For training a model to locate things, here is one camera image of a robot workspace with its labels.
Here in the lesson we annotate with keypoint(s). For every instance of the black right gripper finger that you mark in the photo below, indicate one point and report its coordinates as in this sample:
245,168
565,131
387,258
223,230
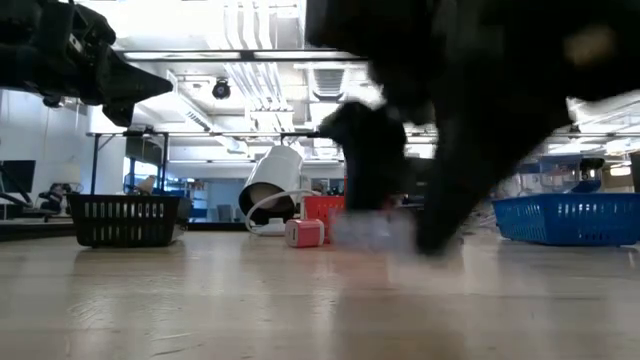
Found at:
372,160
450,210

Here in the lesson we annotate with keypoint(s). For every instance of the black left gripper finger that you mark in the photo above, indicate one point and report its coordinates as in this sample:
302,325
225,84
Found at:
120,114
135,82

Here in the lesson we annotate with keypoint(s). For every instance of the pink white wall charger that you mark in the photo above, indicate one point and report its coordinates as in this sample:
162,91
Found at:
305,233

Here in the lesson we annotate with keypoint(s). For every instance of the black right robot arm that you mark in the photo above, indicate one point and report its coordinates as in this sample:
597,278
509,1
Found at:
500,30

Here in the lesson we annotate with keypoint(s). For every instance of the black ceiling spotlight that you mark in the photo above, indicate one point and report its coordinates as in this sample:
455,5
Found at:
221,89
52,102

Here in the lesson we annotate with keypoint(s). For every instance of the red plastic basket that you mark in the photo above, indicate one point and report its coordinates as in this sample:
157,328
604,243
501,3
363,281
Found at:
325,207

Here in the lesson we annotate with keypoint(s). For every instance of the person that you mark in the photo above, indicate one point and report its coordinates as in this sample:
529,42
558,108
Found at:
146,185

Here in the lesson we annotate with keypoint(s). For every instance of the white desk lamp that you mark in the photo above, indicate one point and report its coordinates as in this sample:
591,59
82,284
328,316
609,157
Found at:
275,172

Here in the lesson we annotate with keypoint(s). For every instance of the blue plastic basket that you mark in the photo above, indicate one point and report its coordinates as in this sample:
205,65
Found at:
565,222

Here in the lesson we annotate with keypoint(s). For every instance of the black computer monitor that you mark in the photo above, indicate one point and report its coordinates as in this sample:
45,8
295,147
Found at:
17,175

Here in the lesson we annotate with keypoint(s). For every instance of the black plastic basket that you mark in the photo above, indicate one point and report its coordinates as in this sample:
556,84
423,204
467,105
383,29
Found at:
125,237

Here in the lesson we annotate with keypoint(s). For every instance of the black background frame structure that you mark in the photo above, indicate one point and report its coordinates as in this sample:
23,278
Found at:
225,134

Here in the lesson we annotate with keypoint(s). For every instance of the black overhead frame bar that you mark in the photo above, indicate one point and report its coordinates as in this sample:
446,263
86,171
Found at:
240,55

